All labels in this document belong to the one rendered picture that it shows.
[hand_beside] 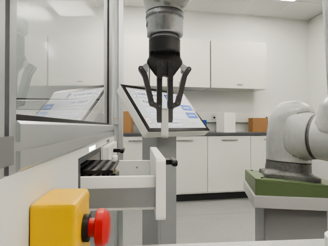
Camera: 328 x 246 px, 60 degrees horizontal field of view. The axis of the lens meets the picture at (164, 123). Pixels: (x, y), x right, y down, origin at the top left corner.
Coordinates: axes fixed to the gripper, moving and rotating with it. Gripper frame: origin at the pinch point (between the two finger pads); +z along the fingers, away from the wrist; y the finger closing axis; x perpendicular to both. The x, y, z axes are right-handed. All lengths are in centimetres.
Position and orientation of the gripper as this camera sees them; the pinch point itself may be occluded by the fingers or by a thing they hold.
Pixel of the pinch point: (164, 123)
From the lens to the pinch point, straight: 67.9
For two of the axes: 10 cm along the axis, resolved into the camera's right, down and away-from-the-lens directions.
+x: 0.9, -0.1, -10.0
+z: 0.0, 10.0, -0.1
